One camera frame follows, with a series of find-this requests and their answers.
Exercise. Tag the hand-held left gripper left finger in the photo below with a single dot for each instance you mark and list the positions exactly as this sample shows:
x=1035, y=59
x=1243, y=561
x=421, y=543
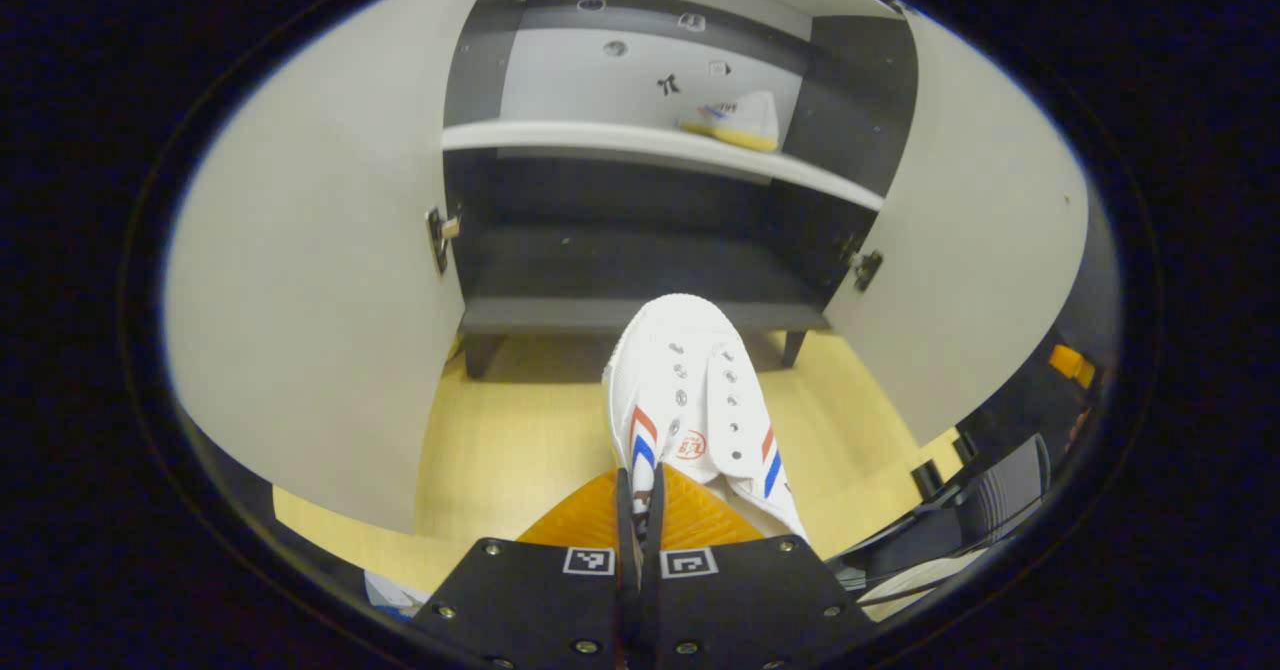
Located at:
x=628, y=600

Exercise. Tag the grey shoe cabinet door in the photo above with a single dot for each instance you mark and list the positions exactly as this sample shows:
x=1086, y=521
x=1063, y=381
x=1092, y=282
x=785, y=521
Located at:
x=980, y=240
x=310, y=280

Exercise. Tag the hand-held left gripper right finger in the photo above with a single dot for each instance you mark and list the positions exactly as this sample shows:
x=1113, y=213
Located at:
x=655, y=600

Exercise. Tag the white striped shoe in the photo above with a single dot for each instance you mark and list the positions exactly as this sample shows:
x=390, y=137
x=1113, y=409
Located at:
x=680, y=380
x=745, y=120

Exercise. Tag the white blue flat object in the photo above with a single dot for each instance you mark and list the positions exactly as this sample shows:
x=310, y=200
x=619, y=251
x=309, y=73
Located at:
x=395, y=595

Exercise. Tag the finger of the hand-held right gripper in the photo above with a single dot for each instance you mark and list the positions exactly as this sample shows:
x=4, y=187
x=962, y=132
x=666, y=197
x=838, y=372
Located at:
x=1068, y=360

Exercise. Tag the grey shoe cabinet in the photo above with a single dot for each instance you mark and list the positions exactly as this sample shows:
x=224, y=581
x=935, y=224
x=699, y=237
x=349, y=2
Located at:
x=620, y=270

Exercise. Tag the black block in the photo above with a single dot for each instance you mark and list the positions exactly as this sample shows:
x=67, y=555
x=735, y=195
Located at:
x=927, y=478
x=965, y=447

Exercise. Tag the black mesh chair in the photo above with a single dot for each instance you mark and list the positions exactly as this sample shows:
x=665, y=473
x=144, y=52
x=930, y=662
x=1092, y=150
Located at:
x=1005, y=490

